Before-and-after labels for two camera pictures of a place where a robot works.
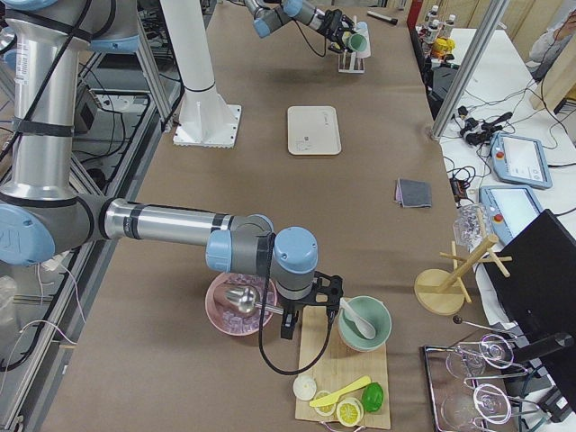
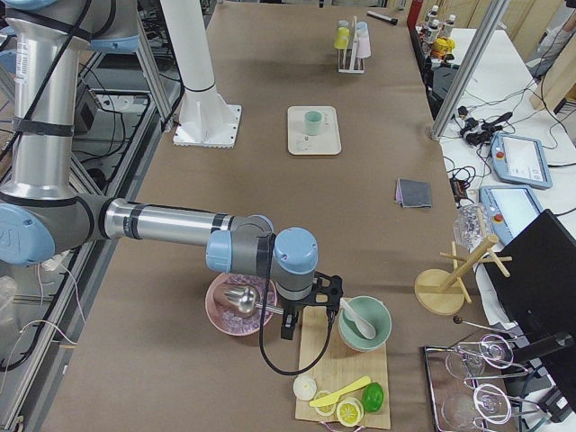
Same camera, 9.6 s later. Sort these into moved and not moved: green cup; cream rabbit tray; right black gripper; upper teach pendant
Moved: green cup
Not moved: upper teach pendant; cream rabbit tray; right black gripper
